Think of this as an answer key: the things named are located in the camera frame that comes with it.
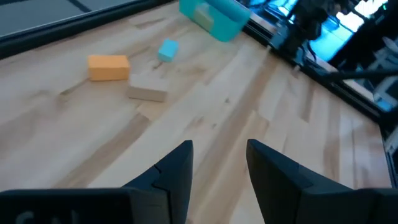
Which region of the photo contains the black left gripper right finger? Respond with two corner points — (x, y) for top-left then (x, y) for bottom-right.
(246, 138), (355, 224)

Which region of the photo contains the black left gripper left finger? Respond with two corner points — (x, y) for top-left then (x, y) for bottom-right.
(122, 139), (195, 224)

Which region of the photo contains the plain wooden block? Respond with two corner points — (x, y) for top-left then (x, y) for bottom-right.
(127, 73), (169, 103)

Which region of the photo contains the light blue rectangular block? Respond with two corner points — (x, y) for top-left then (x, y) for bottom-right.
(157, 38), (180, 63)

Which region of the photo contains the teal plastic bin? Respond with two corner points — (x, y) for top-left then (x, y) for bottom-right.
(179, 0), (252, 43)

